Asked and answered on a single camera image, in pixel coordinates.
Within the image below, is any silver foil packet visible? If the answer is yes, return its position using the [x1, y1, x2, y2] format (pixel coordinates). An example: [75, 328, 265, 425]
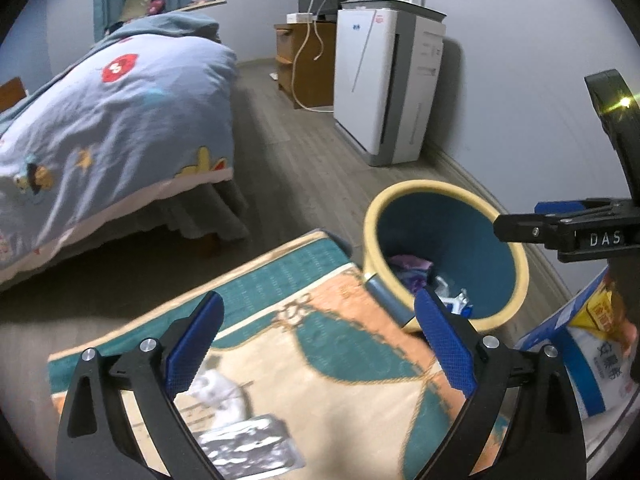
[194, 414, 305, 479]

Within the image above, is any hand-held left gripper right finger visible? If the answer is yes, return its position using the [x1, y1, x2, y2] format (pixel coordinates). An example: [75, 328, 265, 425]
[414, 287, 587, 480]

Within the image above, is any short white cable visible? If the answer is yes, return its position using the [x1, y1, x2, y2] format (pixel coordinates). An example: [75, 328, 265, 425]
[312, 17, 327, 64]

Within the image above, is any purple wrapper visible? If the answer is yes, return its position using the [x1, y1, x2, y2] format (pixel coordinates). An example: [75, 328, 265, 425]
[389, 254, 435, 293]

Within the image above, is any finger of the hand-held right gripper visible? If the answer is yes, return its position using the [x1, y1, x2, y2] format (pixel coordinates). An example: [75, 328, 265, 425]
[534, 199, 617, 217]
[492, 213, 572, 247]

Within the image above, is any wooden headboard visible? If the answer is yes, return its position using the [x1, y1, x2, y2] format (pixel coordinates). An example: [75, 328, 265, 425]
[0, 77, 30, 113]

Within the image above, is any blue white packaging bag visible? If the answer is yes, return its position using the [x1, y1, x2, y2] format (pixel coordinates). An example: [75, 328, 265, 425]
[515, 265, 640, 423]

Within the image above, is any wooden cabinet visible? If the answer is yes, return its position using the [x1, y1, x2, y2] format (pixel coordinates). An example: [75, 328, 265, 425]
[274, 14, 338, 109]

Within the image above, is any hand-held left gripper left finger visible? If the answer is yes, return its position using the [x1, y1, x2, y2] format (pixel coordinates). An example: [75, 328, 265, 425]
[56, 291, 226, 480]

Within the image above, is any yellow packet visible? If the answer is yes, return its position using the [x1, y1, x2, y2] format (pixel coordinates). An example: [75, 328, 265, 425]
[581, 280, 627, 332]

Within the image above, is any long white cable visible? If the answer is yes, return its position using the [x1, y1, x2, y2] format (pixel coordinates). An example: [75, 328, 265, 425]
[292, 19, 334, 112]

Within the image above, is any green pillow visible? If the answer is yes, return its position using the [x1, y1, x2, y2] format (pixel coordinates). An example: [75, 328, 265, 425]
[120, 0, 159, 24]

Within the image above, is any yellow rimmed blue trash bin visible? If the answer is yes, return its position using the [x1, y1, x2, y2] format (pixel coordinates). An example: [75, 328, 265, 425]
[363, 179, 530, 335]

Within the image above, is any green beige patterned rug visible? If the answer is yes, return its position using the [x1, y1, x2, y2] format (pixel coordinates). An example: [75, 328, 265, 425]
[47, 230, 511, 480]

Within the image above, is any crumpled white tissue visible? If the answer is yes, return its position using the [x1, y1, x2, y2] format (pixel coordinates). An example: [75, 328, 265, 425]
[190, 369, 251, 423]

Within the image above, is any white air purifier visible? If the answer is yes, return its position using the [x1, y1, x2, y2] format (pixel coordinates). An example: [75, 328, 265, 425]
[333, 0, 447, 167]

